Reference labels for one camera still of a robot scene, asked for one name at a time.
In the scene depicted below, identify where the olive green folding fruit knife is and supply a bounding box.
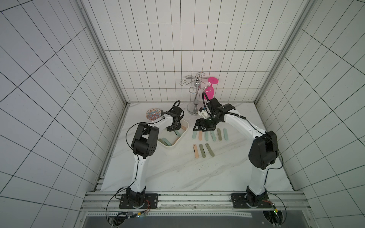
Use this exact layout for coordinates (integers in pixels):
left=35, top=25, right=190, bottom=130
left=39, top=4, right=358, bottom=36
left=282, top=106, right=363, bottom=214
left=217, top=128, right=222, bottom=141

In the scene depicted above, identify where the mint knife bottom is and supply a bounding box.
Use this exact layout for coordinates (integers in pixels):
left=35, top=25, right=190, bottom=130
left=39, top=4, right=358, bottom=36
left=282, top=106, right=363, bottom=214
left=162, top=138, right=172, bottom=146

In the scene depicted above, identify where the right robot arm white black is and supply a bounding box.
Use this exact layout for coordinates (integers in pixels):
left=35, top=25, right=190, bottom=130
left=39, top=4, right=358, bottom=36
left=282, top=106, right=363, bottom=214
left=193, top=92, right=279, bottom=208

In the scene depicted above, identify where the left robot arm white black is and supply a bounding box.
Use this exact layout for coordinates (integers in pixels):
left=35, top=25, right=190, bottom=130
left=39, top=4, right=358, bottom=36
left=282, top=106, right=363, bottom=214
left=126, top=100, right=184, bottom=205

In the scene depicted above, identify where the white plastic storage box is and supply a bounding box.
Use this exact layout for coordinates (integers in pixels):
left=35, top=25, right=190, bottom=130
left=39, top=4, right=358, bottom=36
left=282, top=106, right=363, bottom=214
left=157, top=119, right=189, bottom=149

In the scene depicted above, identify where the pink plastic wine glass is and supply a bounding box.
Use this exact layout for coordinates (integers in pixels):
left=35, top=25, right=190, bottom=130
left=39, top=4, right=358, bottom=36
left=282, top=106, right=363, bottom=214
left=204, top=77, right=219, bottom=100

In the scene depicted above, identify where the small patterned dish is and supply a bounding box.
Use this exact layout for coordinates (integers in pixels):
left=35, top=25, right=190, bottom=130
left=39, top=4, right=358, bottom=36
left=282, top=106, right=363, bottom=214
left=145, top=108, right=162, bottom=121

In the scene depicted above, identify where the chrome cup holder stand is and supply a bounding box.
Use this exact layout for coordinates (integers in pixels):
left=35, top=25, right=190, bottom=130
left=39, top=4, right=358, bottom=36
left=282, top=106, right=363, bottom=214
left=180, top=72, right=213, bottom=116

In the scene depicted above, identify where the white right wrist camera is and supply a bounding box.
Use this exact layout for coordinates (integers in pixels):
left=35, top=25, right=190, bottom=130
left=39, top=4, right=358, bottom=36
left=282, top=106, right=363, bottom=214
left=198, top=107, right=209, bottom=119

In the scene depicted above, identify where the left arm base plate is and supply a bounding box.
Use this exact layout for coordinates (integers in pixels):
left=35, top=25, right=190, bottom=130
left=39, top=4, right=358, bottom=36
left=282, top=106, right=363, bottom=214
left=119, top=193, right=159, bottom=210

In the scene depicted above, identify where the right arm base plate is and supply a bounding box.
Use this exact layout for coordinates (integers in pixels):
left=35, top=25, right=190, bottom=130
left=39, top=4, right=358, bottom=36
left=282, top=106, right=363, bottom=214
left=231, top=193, right=272, bottom=209

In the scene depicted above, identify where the aluminium mounting rail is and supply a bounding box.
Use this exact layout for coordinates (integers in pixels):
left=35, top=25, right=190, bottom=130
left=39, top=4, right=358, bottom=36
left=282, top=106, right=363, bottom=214
left=81, top=192, right=310, bottom=213

